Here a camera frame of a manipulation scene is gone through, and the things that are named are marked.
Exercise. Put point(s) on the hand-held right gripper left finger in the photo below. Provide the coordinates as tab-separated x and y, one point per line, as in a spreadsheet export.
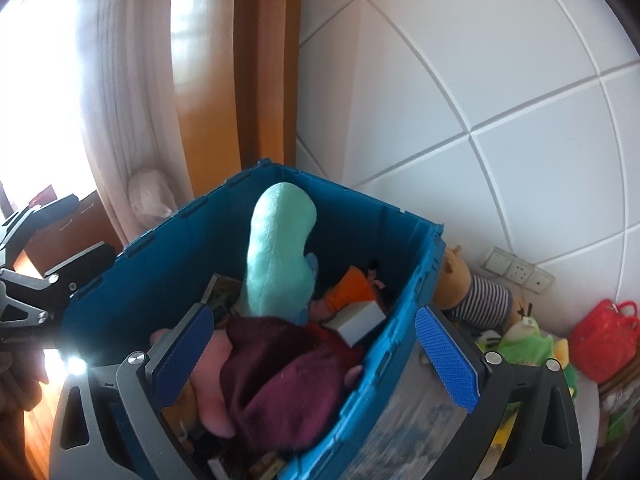
185	355

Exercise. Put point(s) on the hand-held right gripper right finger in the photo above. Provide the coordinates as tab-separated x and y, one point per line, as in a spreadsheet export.
447	360

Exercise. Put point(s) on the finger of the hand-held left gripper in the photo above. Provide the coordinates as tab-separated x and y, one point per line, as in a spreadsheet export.
45	215
90	260

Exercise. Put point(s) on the blue plastic crate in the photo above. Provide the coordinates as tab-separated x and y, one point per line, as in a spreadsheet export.
165	260

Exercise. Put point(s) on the maroon fleece cloth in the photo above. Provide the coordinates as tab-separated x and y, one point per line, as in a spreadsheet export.
285	385

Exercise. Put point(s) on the teal plush cushion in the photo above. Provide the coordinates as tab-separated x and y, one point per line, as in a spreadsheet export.
275	260

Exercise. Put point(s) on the white round desktop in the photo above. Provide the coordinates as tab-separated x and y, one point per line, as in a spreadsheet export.
415	425

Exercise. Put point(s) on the pink plush toy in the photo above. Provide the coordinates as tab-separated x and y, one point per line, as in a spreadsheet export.
215	385

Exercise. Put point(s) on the wooden cabinet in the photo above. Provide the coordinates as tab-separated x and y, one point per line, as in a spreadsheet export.
95	215

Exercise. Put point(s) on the striped shirt bear plush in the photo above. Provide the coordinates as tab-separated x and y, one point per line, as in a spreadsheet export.
480	300

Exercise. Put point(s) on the picture book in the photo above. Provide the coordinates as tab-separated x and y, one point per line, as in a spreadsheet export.
225	292

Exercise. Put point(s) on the green cabbage plush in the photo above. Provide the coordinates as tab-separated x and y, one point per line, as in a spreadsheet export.
525	347

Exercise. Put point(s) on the pale cloth bundle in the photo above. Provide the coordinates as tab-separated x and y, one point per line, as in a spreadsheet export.
150	192

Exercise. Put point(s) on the white box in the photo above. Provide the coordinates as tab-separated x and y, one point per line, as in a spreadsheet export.
360	320

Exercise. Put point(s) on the green orange plush toy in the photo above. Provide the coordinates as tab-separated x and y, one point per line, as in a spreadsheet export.
564	355

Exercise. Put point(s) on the white sheer curtain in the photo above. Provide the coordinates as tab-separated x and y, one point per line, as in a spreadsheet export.
125	110

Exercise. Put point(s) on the red toy handbag case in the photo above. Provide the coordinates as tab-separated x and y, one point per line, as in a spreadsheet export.
600	345

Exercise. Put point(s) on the blue plush toy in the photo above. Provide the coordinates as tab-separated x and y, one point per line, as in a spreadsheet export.
314	266

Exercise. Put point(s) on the cluttered wooden shelf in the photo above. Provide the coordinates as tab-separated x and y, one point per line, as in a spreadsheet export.
620	410

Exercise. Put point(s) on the white wall light switch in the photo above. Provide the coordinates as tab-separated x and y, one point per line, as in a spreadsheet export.
498	260

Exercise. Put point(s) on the white wall power socket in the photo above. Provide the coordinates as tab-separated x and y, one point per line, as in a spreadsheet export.
520	272

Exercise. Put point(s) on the wooden door frame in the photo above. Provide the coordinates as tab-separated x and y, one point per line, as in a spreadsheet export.
265	60

